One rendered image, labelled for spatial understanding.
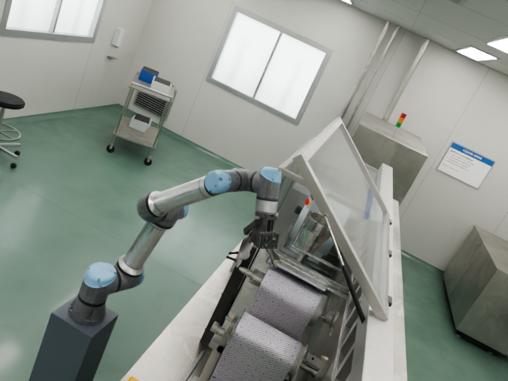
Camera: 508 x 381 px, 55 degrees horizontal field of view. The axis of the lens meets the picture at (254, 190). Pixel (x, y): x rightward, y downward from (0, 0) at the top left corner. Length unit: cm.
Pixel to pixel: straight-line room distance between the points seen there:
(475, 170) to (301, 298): 552
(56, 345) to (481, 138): 607
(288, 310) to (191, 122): 593
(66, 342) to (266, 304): 83
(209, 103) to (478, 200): 411
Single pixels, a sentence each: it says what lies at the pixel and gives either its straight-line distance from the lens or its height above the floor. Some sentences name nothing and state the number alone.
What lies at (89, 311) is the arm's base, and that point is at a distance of 213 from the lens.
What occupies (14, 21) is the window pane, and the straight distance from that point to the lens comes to 585.
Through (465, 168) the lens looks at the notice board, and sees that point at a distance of 723.
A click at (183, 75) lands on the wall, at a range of 767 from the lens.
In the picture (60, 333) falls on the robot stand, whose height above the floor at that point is 83.
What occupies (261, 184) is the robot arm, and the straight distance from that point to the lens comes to 162.
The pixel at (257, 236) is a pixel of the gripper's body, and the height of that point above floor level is 164.
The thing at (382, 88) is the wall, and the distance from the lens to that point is 704.
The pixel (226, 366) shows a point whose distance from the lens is 188.
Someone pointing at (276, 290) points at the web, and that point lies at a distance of 195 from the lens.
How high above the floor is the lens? 230
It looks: 19 degrees down
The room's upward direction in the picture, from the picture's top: 25 degrees clockwise
